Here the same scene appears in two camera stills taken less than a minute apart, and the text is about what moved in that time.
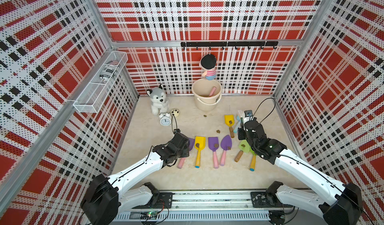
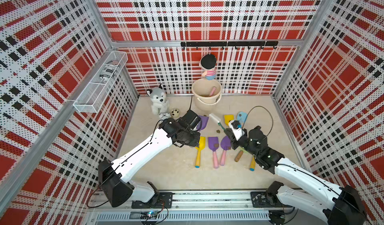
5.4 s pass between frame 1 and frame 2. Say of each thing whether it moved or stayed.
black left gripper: moved
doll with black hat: stayed
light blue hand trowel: moved
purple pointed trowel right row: stayed
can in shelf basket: stayed
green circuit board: stayed
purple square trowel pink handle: stayed
